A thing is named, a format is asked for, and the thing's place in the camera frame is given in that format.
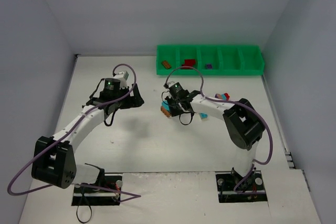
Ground teal rounded lego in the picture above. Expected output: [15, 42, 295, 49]
[161, 101, 170, 111]

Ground brown long lego plate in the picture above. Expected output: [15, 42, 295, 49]
[160, 107, 171, 118]

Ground red lego brick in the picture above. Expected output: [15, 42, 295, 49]
[181, 59, 197, 70]

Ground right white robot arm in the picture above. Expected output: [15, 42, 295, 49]
[164, 82, 265, 177]

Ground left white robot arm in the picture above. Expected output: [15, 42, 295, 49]
[31, 77, 144, 189]

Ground teal lego brick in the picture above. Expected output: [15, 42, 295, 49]
[199, 113, 208, 120]

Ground pink teal red lego cluster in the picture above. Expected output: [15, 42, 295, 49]
[215, 93, 230, 101]

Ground green compartment bin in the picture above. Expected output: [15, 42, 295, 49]
[156, 45, 265, 76]

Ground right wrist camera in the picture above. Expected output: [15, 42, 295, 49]
[163, 81, 176, 90]

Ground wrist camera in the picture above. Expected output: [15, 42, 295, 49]
[114, 71, 129, 81]
[163, 81, 176, 90]

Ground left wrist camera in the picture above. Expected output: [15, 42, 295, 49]
[114, 71, 129, 81]

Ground black loop cable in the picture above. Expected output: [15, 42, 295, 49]
[76, 192, 93, 222]

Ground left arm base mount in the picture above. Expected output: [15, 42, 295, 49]
[71, 174, 123, 206]

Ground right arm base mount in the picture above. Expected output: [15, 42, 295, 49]
[215, 170, 268, 204]

